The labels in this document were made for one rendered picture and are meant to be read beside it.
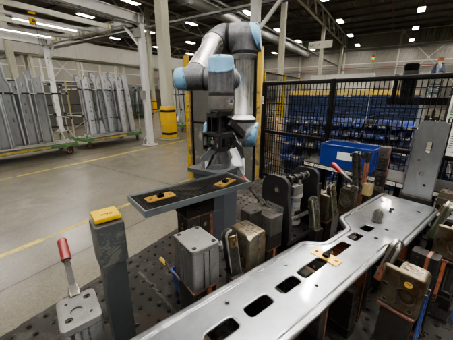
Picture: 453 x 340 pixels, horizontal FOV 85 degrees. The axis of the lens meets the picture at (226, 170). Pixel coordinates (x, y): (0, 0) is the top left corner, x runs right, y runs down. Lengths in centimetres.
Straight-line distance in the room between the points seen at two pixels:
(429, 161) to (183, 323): 117
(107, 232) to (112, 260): 8
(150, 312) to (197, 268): 47
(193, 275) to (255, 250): 20
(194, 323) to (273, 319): 16
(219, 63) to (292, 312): 63
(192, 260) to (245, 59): 86
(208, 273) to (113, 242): 25
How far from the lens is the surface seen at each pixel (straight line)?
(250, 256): 73
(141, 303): 110
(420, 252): 98
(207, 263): 63
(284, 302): 64
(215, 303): 63
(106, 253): 72
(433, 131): 137
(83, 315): 59
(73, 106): 1340
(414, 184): 142
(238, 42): 117
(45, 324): 116
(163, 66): 868
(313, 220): 94
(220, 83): 74
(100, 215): 70
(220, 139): 72
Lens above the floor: 144
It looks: 17 degrees down
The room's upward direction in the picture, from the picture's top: straight up
